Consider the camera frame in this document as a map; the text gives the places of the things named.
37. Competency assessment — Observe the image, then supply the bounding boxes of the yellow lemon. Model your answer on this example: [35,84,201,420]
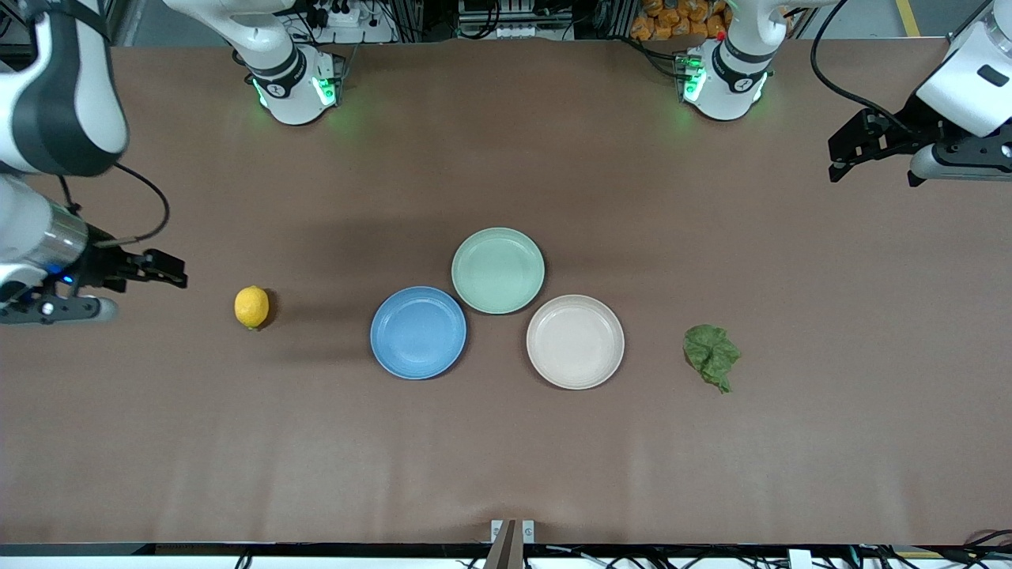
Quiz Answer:
[234,285,270,330]

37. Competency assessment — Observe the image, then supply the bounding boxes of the green lettuce leaf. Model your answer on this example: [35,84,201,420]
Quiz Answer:
[683,324,742,394]

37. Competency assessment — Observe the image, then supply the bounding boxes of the orange packaged goods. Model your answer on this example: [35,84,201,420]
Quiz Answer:
[630,0,730,42]

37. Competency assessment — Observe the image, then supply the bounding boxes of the blue plate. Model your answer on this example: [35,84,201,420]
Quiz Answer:
[370,286,467,381]

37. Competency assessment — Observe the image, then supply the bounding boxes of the white power strip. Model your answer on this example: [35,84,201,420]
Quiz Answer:
[304,0,374,29]

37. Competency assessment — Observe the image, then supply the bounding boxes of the beige plate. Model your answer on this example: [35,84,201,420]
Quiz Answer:
[527,295,625,390]

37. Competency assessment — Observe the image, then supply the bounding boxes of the green plate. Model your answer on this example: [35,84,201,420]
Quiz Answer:
[451,228,546,315]

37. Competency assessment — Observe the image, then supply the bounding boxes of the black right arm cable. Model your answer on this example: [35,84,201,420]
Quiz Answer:
[59,162,172,246]

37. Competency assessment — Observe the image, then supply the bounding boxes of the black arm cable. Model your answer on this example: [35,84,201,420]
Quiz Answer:
[59,162,172,246]
[810,0,922,137]

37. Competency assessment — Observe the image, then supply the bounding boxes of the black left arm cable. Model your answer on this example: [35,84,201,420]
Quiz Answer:
[810,0,922,137]

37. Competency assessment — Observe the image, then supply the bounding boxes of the aluminium frame profile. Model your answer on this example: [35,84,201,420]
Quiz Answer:
[103,0,149,45]

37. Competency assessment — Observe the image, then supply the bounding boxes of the metal table edge bracket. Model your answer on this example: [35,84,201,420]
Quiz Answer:
[490,519,536,569]

